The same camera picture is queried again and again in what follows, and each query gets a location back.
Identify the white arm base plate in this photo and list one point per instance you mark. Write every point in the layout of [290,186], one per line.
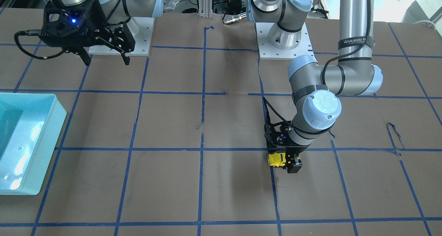
[142,31]
[276,53]

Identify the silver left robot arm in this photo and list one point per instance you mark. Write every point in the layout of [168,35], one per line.
[315,87]

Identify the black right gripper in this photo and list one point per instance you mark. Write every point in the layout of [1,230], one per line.
[93,20]

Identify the light blue plastic bin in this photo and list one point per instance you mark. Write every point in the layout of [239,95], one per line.
[30,124]

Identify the aluminium frame post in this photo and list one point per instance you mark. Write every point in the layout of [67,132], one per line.
[205,8]

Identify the yellow beetle toy car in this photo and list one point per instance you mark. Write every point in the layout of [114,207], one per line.
[277,159]

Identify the silver cylindrical connector plug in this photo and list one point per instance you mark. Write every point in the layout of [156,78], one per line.
[234,18]

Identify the black power adapter box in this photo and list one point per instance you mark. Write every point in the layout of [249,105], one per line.
[233,7]

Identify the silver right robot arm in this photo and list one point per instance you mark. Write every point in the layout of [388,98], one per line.
[124,10]

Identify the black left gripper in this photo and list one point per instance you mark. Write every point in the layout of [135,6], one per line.
[299,149]

